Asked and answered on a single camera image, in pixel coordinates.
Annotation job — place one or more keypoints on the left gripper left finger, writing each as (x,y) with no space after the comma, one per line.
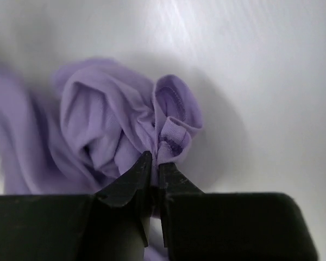
(111,224)

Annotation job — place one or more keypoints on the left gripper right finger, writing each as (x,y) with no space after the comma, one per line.
(229,226)

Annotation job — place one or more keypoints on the purple t shirt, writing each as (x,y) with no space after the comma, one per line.
(105,117)

